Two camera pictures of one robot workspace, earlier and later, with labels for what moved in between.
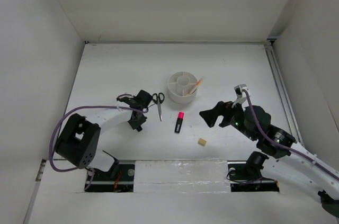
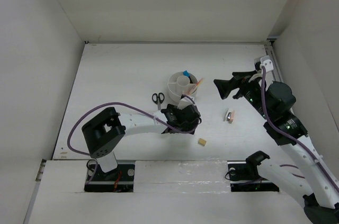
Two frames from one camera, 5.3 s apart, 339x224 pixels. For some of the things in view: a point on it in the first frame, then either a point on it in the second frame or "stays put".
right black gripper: (223, 108) → (225, 86)
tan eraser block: (202, 142) stays put
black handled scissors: (158, 99) stays put
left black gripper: (135, 125) → (173, 108)
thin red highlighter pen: (196, 85) stays put
